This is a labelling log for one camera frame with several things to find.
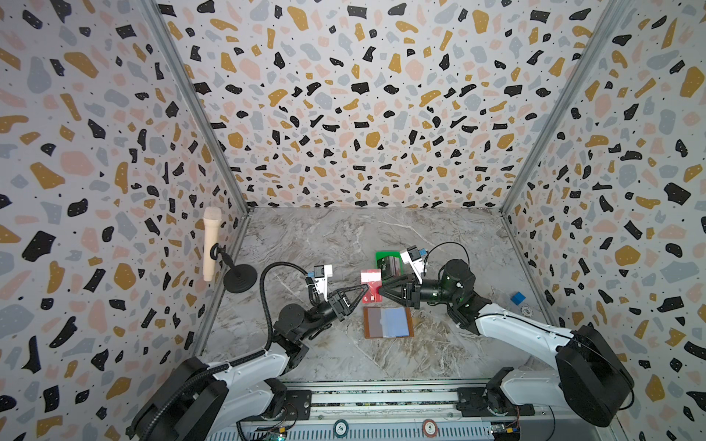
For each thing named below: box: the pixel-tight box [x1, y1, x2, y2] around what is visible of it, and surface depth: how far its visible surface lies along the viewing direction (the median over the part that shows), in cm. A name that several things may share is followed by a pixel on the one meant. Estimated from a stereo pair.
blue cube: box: [510, 291, 527, 306], surface depth 97 cm
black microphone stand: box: [209, 242, 259, 294], surface depth 99 cm
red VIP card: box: [360, 268, 384, 305], surface depth 72 cm
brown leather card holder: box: [363, 305, 415, 340], surface depth 90 cm
